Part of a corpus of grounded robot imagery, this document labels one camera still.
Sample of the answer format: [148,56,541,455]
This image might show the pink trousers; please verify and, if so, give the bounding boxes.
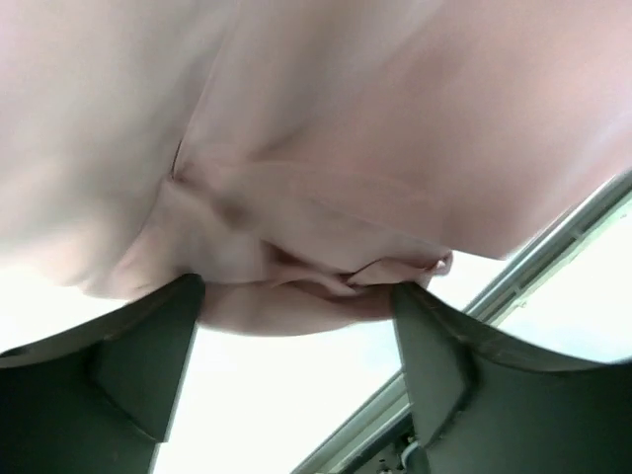
[1,1,631,336]

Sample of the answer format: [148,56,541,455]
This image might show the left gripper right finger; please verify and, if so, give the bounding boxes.
[392,284,631,474]

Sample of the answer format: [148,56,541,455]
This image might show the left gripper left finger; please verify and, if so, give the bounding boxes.
[1,275,204,474]

